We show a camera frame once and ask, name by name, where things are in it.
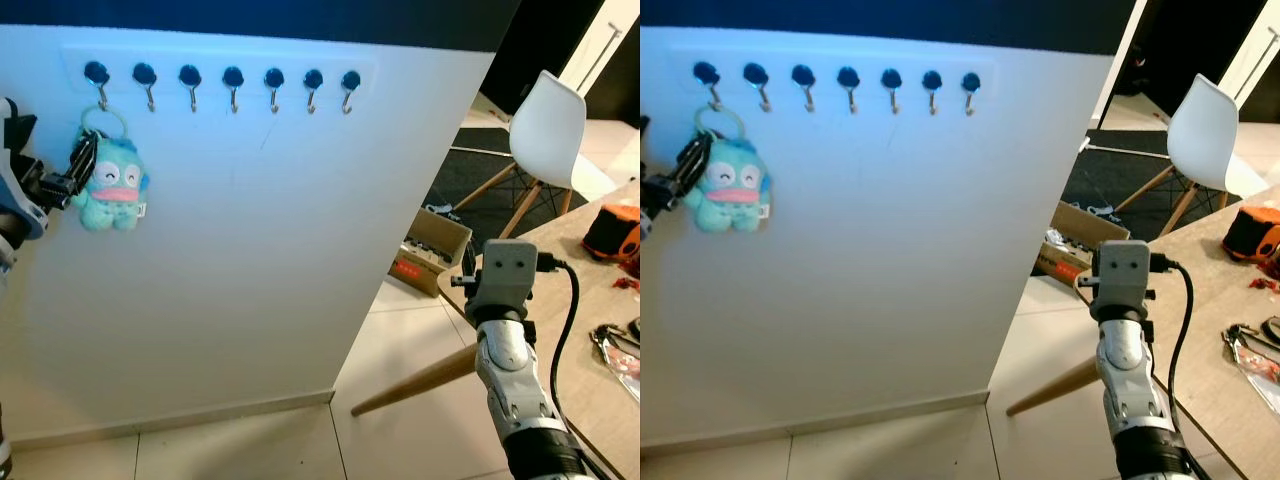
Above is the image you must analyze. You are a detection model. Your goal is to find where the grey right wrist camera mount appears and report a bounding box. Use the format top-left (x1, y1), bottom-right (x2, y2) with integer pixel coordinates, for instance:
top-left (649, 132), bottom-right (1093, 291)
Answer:
top-left (1089, 240), bottom-right (1153, 323)
top-left (465, 239), bottom-right (542, 323)

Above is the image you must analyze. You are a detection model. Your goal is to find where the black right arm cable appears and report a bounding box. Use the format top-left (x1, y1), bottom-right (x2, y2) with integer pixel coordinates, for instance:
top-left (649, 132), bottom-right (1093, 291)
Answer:
top-left (1149, 253), bottom-right (1197, 406)
top-left (537, 253), bottom-right (584, 423)

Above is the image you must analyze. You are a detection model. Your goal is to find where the white chair with wooden legs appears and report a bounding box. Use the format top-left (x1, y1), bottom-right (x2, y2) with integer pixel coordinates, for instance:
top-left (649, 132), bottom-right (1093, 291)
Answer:
top-left (1114, 74), bottom-right (1272, 240)
top-left (451, 70), bottom-right (618, 241)

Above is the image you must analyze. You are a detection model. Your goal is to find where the white cabinet door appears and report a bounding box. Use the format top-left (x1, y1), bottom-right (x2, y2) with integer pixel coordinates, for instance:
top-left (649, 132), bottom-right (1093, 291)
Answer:
top-left (558, 0), bottom-right (641, 97)
top-left (1218, 0), bottom-right (1280, 103)

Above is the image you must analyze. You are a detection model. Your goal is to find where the black rug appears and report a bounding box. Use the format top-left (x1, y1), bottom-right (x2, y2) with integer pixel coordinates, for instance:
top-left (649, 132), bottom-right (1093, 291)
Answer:
top-left (424, 125), bottom-right (573, 247)
top-left (1058, 127), bottom-right (1233, 243)

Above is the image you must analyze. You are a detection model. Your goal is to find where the open cardboard box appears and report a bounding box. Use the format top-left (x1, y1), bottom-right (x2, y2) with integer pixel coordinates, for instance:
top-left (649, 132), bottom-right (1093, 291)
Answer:
top-left (389, 203), bottom-right (474, 298)
top-left (1034, 200), bottom-right (1132, 288)

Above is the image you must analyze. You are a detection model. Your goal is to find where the teal plush keychain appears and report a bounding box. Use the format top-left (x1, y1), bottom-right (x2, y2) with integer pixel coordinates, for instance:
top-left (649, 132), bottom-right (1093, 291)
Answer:
top-left (72, 101), bottom-right (152, 234)
top-left (684, 101), bottom-right (774, 237)

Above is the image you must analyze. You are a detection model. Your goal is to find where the white hook rail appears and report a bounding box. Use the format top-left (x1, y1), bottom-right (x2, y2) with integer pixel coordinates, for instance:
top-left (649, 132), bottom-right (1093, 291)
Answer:
top-left (668, 44), bottom-right (1002, 104)
top-left (60, 44), bottom-right (380, 103)

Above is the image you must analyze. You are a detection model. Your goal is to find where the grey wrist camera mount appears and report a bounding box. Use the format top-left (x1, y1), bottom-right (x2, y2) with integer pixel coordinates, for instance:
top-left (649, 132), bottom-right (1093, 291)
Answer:
top-left (0, 97), bottom-right (49, 241)
top-left (465, 239), bottom-right (542, 323)
top-left (1089, 240), bottom-right (1153, 323)

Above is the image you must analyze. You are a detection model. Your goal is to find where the orange and black speaker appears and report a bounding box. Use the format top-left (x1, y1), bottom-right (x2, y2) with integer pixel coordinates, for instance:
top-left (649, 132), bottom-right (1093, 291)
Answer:
top-left (1221, 204), bottom-right (1280, 268)
top-left (582, 202), bottom-right (641, 267)

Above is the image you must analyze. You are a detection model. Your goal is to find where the wooden table leg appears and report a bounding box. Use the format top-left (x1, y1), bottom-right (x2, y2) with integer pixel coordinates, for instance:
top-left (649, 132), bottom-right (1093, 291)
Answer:
top-left (351, 342), bottom-right (480, 418)
top-left (1005, 354), bottom-right (1102, 418)

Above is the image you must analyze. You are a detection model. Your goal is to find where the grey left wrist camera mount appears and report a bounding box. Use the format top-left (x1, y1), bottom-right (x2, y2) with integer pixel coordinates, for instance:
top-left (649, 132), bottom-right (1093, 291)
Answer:
top-left (0, 97), bottom-right (49, 241)

